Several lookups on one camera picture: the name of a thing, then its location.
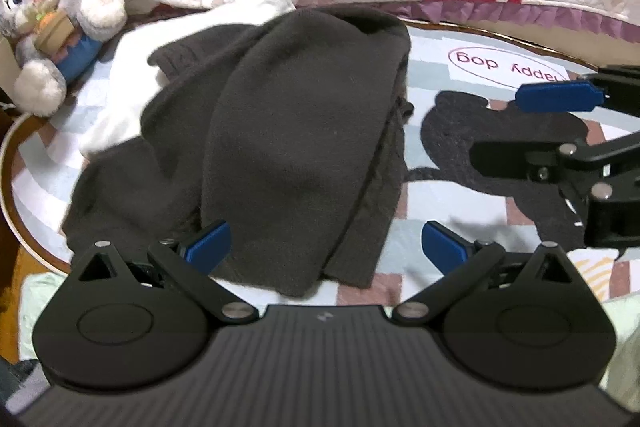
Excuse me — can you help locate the checked mat with dog print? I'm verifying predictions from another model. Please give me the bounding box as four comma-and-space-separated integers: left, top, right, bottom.
0, 19, 640, 308

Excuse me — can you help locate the pale green cloth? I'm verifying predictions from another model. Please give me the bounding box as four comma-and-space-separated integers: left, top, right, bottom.
19, 272, 73, 360

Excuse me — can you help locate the dark grey knit sweater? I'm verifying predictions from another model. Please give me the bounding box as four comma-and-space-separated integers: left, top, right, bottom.
61, 4, 415, 299

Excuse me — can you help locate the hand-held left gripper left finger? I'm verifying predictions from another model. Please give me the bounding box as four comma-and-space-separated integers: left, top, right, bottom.
75, 221, 260, 323

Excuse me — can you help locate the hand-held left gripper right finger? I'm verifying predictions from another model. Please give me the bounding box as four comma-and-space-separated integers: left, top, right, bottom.
391, 221, 575, 324

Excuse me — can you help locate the white garment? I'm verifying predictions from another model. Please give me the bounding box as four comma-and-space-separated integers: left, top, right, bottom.
80, 0, 298, 158

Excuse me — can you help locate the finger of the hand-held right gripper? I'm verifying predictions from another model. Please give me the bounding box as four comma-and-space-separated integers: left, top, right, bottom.
515, 66, 640, 114
471, 132, 640, 202

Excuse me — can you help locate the beige bed side panel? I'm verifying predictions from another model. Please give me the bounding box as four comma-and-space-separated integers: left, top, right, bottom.
452, 21, 640, 72

